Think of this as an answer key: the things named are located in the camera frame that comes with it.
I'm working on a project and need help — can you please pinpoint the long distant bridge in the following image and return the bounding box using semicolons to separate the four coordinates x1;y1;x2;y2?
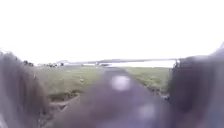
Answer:
56;57;178;66

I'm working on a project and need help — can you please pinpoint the pale water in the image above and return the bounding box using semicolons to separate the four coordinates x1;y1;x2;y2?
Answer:
81;59;178;69

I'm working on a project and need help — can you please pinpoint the dark asphalt path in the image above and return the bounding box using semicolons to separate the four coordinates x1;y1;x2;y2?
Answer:
49;67;174;128

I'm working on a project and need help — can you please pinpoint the grass verge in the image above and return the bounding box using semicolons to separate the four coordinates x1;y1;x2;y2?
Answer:
31;65;106;111
121;66;173;98

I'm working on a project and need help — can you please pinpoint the tall bush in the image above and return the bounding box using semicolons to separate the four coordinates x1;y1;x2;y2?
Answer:
166;43;224;128
0;50;51;128

